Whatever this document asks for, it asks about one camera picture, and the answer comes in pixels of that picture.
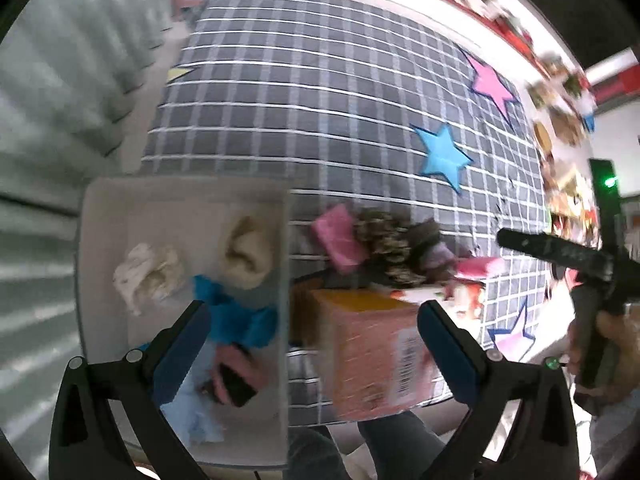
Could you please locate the light blue fluffy plush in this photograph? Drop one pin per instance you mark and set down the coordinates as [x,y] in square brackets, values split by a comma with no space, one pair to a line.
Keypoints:
[200,420]

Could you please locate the pink and black soft toy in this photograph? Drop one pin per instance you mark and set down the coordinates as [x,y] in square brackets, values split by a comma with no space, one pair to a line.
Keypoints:
[235,360]

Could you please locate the white red soft toy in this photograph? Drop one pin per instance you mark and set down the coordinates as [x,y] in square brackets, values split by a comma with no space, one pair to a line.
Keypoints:
[465,300]

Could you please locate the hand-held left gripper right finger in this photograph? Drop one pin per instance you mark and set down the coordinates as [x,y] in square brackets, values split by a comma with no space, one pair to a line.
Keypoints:
[445,350]

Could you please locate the mauve soft toy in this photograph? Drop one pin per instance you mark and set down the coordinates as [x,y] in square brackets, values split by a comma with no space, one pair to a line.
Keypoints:
[440,260]

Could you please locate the white dotted cloth toy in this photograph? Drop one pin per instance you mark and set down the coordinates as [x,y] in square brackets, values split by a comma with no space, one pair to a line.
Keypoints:
[145,275]

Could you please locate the beige fluffy plush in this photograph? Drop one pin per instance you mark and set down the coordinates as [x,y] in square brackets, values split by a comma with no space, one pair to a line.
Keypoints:
[247,255]

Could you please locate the grey checked star blanket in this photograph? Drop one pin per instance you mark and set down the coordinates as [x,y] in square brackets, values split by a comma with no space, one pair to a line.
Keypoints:
[325,85]

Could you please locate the brown speckled fluffy plush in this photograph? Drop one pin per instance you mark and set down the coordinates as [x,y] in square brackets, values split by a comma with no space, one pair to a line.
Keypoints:
[385,240]

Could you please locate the row of toys on shelf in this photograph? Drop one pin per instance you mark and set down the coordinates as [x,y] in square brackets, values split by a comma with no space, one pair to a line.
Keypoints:
[565,125]

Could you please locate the dark blue fluffy plush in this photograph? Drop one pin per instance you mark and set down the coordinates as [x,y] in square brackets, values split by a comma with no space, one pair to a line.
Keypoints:
[235,317]

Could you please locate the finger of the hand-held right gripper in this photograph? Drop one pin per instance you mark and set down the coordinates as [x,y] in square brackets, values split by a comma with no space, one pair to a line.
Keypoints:
[550,247]

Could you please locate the person's right hand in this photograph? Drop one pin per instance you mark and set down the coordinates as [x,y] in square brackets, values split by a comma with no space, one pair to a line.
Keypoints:
[622,350]

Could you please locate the dark brown plush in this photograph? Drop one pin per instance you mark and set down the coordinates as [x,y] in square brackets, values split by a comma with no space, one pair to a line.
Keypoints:
[425,235]

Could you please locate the person's jeans legs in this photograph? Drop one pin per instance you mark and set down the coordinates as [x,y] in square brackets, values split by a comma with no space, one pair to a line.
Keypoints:
[395,435]

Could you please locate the orange pink cardboard box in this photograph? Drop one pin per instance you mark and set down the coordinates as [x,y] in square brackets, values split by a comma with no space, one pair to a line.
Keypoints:
[370,350]

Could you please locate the white plastic bin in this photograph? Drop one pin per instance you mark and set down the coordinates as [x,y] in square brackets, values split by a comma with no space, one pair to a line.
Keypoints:
[110,220]

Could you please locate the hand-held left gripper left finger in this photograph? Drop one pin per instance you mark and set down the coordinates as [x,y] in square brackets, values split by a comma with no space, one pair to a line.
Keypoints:
[182,350]

